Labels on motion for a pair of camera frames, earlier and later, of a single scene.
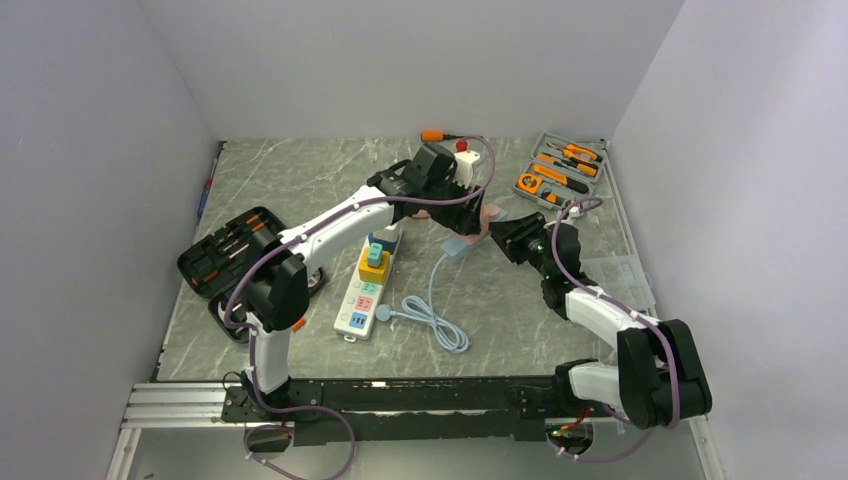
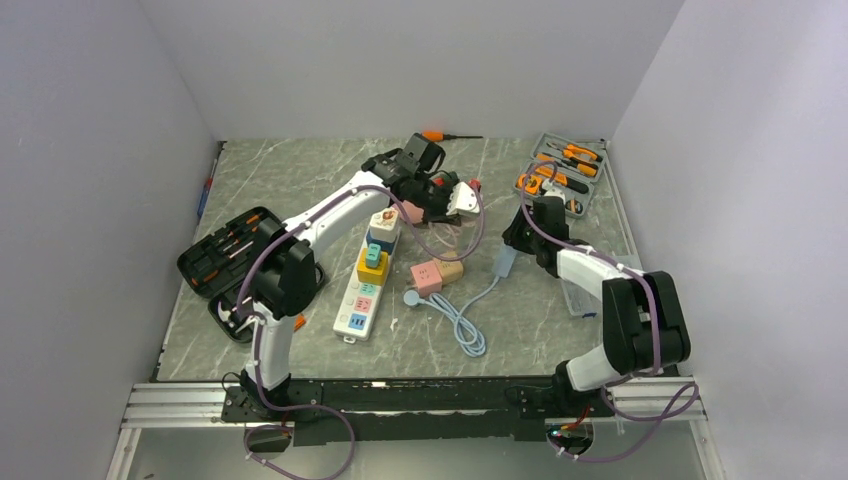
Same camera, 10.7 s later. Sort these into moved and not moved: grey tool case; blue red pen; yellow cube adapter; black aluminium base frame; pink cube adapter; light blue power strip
Moved: pink cube adapter; light blue power strip
Not moved: grey tool case; black aluminium base frame; blue red pen; yellow cube adapter
